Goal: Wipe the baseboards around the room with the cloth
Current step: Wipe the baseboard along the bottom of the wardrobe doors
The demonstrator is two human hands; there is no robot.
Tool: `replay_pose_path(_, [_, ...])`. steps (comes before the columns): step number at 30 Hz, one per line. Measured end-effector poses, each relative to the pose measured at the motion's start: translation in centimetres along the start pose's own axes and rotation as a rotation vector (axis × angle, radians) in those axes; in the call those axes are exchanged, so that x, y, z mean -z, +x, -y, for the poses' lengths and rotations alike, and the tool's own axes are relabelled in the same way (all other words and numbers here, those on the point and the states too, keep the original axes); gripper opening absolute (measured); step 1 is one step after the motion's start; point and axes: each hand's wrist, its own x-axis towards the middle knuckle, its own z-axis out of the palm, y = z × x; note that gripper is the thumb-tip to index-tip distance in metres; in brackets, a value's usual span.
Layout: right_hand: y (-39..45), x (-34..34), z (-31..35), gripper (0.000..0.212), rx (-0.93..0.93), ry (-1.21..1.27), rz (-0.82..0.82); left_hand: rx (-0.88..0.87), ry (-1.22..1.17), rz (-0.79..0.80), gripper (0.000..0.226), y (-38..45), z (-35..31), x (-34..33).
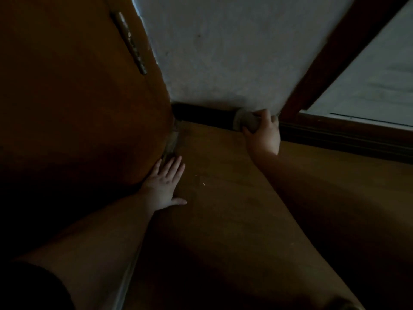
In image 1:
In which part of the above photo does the person's left hand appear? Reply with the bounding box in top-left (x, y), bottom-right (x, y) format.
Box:
top-left (139, 155), bottom-right (188, 214)

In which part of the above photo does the person's right hand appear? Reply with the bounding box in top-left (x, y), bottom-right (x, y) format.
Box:
top-left (242, 108), bottom-right (281, 157)

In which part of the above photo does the grey cleaning cloth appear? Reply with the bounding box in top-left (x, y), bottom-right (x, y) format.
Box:
top-left (233, 108), bottom-right (262, 133)

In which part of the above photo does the person's left forearm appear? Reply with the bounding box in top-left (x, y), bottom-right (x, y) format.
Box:
top-left (12, 193), bottom-right (155, 310)

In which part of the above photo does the person's right forearm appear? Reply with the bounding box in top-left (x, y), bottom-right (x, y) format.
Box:
top-left (251, 151), bottom-right (413, 310)

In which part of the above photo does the plain wooden door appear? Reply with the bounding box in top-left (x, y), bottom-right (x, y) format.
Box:
top-left (0, 0), bottom-right (175, 255)

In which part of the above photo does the white louvred wardrobe door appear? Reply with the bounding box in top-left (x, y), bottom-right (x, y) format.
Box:
top-left (305, 0), bottom-right (413, 131)

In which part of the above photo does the black shirt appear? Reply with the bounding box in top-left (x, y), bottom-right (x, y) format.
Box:
top-left (0, 261), bottom-right (77, 310)

